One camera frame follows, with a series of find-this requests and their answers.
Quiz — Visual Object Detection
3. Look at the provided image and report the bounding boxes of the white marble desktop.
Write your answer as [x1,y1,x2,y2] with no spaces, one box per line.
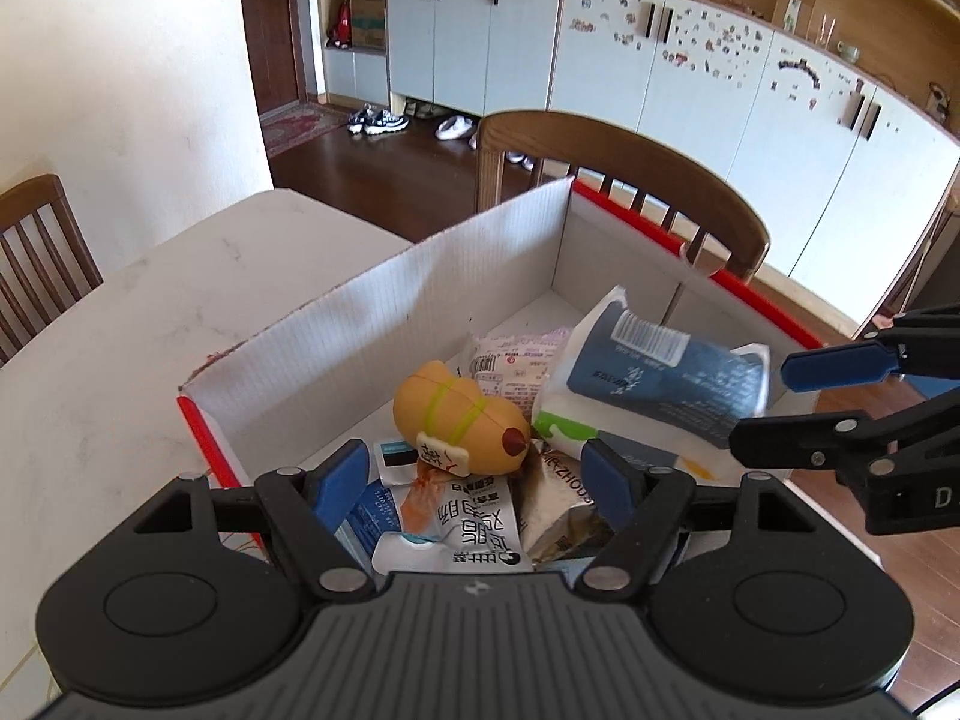
[0,189,416,698]

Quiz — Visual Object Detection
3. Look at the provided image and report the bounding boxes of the brown cardboard carton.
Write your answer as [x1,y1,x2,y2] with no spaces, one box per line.
[349,0,389,53]

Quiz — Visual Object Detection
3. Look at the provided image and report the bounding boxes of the red patterned rug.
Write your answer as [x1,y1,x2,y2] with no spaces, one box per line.
[259,103,354,159]

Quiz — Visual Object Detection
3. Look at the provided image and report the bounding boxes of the dark wooden slatted chair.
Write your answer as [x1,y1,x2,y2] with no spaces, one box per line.
[0,174,105,369]

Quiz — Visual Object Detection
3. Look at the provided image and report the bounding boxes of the red cardboard box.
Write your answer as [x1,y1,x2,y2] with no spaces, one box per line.
[178,176,826,587]

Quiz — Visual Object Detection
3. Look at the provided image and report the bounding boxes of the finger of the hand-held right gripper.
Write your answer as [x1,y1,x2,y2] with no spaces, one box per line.
[728,388,960,473]
[779,305,960,395]

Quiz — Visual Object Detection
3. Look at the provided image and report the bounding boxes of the brown wooden curved chair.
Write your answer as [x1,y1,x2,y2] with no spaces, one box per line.
[476,111,773,287]

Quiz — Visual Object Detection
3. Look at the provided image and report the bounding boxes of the dark brown door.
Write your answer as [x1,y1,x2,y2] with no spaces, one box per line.
[238,0,309,118]

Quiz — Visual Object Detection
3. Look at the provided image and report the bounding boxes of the clear pink printed packet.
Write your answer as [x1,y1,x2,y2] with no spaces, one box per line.
[469,326,575,422]

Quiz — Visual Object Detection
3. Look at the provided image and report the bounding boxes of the white wooden wall cabinet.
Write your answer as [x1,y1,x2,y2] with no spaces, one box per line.
[322,0,960,343]

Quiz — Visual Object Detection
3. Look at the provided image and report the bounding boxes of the blue white wet wipes pack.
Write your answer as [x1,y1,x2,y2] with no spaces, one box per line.
[531,285,773,475]

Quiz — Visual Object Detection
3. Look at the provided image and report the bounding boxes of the blue cracker packet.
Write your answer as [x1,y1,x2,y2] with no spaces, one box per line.
[330,476,403,560]

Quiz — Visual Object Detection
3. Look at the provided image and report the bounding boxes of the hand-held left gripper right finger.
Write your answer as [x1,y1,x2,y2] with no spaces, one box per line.
[572,437,820,602]

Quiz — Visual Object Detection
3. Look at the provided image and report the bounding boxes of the yellow spotted squeaky toy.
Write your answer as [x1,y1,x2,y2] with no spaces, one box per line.
[394,361,530,478]

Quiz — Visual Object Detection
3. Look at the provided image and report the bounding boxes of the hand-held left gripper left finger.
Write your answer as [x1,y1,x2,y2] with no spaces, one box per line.
[135,439,377,602]

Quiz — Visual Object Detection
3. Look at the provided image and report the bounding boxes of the white pouch with orange print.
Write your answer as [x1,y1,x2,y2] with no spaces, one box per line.
[371,439,536,575]

